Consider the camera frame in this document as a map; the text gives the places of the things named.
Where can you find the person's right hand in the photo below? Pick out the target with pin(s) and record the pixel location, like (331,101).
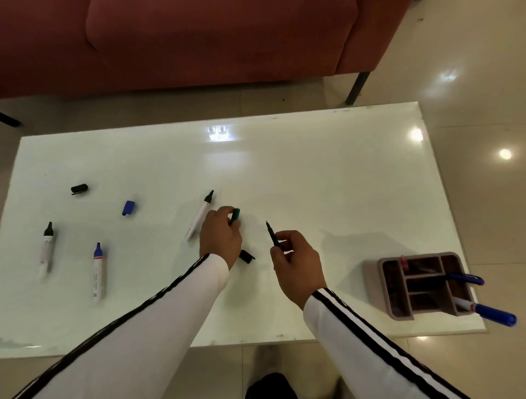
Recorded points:
(298,267)

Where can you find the person's left hand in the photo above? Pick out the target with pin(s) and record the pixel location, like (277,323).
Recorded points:
(220,238)

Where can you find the person's left thumb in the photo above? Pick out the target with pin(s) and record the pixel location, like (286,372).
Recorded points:
(235,230)

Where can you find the person's right thumb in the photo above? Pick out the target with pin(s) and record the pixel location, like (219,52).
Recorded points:
(281,254)

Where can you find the green marker cap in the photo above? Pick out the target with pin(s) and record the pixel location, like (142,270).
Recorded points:
(235,215)

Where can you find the thin dark marker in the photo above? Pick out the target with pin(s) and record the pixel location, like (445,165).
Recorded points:
(273,235)

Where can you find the person's right forearm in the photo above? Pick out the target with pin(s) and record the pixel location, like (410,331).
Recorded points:
(370,349)

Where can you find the person's left forearm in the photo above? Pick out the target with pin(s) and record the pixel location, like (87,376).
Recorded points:
(139,329)

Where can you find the black marker cap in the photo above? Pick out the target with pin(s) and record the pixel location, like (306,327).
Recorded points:
(246,256)
(79,188)

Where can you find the white marker with black tip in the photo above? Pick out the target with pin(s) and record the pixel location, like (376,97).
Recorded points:
(199,215)
(47,250)

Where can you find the blue marker cap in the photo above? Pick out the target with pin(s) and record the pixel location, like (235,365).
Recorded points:
(128,208)

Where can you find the person's leg in dark trousers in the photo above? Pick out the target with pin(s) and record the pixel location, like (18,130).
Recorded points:
(269,386)

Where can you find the white marker with blue tip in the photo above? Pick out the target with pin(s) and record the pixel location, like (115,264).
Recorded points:
(97,272)

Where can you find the pink desk pen organizer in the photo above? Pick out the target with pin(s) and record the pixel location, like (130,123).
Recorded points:
(427,286)

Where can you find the black metal sofa leg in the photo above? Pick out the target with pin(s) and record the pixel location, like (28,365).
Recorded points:
(358,88)
(8,119)

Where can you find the marker with blue cap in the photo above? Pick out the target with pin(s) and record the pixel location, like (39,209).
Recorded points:
(467,279)
(488,312)

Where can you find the red fabric sofa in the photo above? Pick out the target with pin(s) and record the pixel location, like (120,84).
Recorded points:
(213,37)

